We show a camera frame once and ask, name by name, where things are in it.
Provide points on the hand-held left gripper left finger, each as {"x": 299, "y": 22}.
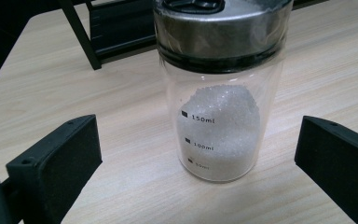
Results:
{"x": 59, "y": 165}

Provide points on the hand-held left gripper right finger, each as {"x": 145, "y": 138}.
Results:
{"x": 338, "y": 165}

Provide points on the glass seasoning jar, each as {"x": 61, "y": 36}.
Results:
{"x": 220, "y": 130}

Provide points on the black metal stand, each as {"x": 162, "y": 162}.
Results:
{"x": 121, "y": 28}

